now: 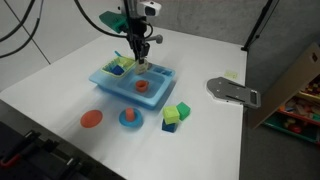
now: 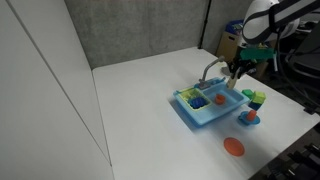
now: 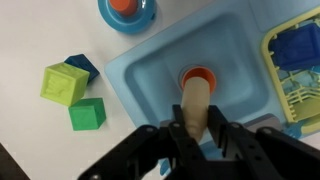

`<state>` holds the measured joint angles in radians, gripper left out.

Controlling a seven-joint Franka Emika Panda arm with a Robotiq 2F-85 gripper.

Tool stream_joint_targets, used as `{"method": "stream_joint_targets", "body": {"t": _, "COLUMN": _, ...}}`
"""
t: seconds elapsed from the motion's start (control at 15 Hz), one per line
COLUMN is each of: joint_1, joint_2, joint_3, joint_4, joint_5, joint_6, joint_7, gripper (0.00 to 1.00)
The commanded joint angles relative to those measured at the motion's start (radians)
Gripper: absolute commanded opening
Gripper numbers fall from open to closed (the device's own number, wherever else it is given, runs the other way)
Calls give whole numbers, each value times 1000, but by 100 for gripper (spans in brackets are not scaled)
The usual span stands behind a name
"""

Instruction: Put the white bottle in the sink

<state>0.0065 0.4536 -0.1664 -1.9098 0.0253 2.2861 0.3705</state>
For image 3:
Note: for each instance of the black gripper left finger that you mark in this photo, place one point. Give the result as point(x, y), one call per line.
point(180, 130)

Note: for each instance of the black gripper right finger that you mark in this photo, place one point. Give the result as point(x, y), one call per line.
point(218, 130)

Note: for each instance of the light blue toy sink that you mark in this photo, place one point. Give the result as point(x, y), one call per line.
point(230, 46)

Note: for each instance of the grey toy faucet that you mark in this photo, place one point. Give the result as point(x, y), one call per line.
point(265, 121)

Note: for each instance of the orange toy cup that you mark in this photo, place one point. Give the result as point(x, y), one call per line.
point(210, 76)
point(123, 6)

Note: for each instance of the yellow-green dish rack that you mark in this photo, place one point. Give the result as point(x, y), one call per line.
point(271, 70)

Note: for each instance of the green cube block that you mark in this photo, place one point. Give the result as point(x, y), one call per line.
point(87, 114)

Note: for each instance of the dark blue toy dish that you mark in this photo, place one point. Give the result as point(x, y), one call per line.
point(296, 46)

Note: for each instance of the dark blue cube block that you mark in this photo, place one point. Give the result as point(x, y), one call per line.
point(86, 63)

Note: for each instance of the blue toy plate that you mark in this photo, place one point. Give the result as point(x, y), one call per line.
point(130, 23)

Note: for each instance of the lime cube block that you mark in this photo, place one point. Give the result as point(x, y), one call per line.
point(63, 83)

